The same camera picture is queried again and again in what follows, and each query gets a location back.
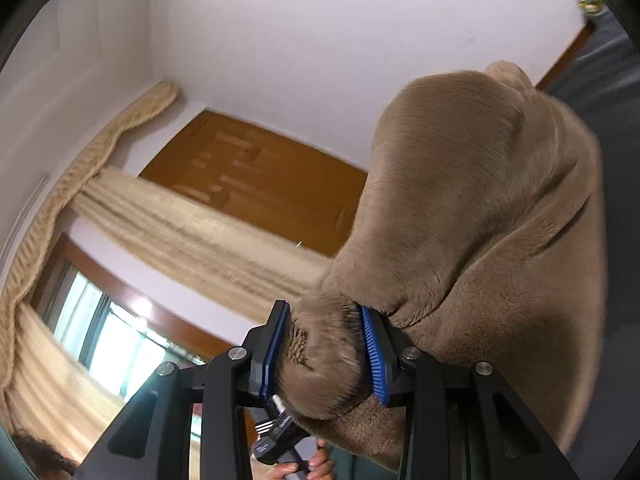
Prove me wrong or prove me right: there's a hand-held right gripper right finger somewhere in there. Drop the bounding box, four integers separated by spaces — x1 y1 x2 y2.
360 305 566 480

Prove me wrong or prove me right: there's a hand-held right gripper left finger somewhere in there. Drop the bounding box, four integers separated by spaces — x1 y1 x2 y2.
75 300 293 480

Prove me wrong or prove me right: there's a brown fleece garment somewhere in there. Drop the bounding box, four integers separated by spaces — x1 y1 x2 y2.
272 60 608 472

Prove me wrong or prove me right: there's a person's left hand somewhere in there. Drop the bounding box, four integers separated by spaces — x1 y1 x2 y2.
272 437 335 480

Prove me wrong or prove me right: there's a teal green cloth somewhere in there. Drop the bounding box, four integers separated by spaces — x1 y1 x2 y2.
320 440 403 480

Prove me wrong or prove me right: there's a wooden door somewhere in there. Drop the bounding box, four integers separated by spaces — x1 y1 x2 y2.
137 110 369 259

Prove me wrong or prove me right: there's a person's head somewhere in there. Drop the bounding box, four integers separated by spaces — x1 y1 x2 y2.
10 432 82 480

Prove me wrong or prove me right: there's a beige curtain valance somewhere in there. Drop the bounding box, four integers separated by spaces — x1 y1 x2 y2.
0 80 180 306

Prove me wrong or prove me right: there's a dark bed sheet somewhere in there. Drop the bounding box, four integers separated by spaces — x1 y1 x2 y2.
542 5 640 461

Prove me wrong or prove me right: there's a window with wooden frame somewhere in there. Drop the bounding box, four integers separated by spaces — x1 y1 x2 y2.
30 232 251 398

